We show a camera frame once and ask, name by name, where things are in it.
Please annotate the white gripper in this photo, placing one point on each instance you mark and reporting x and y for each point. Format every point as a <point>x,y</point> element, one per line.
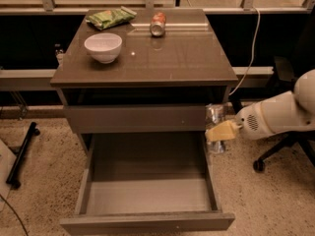
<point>249,121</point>

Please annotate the silver blue redbull can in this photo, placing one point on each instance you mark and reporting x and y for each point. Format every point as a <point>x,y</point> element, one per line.
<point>215,113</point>

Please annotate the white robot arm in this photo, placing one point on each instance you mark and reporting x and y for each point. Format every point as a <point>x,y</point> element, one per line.
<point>293,110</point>

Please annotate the grey drawer cabinet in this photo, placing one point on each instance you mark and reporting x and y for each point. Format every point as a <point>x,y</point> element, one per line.
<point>186,66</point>

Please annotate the open grey middle drawer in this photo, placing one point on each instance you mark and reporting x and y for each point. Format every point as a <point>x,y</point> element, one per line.
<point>147,182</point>

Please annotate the orange soda can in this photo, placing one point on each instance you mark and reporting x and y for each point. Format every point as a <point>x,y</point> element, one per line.
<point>157,26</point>

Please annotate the closed grey top drawer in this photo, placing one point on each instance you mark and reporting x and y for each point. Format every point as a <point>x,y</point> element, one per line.
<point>135,118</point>

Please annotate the black office chair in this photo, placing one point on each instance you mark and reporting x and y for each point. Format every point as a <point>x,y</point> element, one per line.
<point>286,72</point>

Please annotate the white ceramic bowl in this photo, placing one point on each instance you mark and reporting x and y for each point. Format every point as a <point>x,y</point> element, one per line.
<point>104,47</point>

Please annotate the green chip bag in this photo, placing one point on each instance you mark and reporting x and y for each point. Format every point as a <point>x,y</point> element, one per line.
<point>111,18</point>

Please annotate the black stand leg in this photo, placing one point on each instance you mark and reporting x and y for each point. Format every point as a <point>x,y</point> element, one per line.
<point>12,178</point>

